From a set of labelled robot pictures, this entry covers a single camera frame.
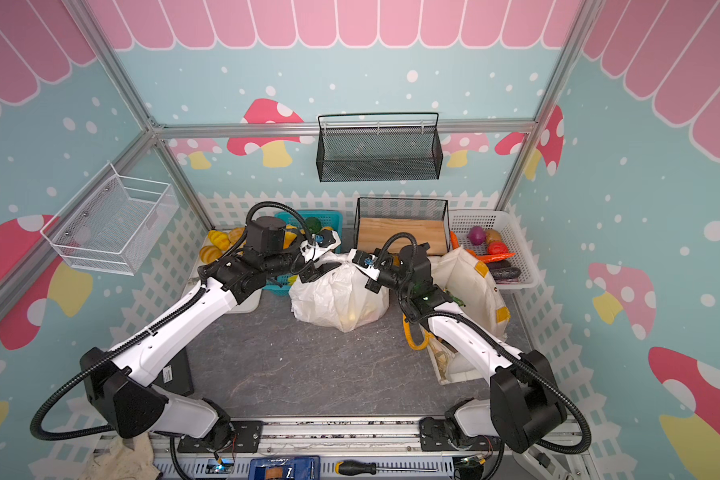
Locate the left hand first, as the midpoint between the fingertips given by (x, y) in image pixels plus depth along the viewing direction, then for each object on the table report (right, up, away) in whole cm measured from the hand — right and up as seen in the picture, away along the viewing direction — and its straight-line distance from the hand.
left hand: (331, 255), depth 74 cm
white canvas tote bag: (+39, -10, +11) cm, 41 cm away
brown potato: (+56, +8, +38) cm, 68 cm away
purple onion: (+50, +8, +38) cm, 63 cm away
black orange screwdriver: (+6, -49, -6) cm, 50 cm away
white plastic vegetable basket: (+61, +8, +33) cm, 70 cm away
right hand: (+5, 0, +1) cm, 5 cm away
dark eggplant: (+54, -5, +21) cm, 58 cm away
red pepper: (+55, +3, +31) cm, 63 cm away
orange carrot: (+52, 0, +29) cm, 59 cm away
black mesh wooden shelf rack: (+13, +12, +26) cm, 31 cm away
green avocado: (-11, +11, +35) cm, 38 cm away
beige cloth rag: (-49, -50, -4) cm, 70 cm away
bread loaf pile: (-47, +5, +38) cm, 61 cm away
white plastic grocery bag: (+1, -12, +6) cm, 13 cm away
